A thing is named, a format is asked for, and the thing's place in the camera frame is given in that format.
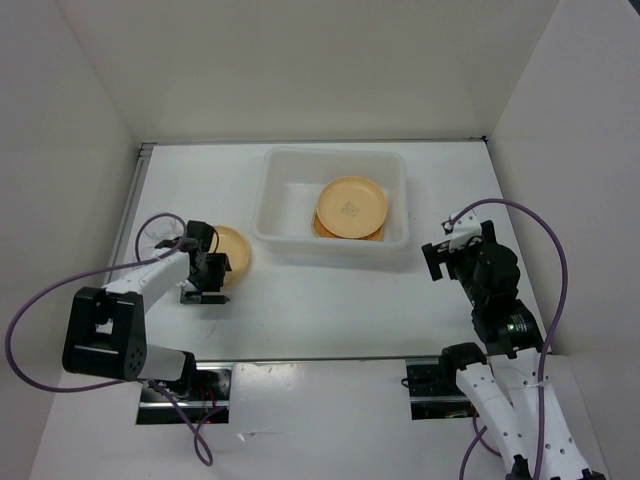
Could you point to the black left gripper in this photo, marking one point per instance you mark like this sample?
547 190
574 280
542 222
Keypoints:
218 263

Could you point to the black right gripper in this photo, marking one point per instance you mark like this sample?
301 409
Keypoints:
432 256

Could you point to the yellow plastic plate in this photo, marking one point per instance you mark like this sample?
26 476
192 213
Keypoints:
232 243
352 191

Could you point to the square woven bamboo tray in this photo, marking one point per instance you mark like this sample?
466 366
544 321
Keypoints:
350 223

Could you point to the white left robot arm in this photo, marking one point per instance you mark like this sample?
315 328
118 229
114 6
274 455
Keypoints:
106 335

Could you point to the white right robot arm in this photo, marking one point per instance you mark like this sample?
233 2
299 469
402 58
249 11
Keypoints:
500 374

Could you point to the translucent white plastic bin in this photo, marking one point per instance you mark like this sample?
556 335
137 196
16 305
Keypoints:
291 181

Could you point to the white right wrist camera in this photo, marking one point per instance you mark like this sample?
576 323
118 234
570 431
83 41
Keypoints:
464 232

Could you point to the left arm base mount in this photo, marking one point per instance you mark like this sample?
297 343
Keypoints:
208 399

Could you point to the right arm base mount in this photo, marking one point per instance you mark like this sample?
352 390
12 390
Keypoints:
431 395

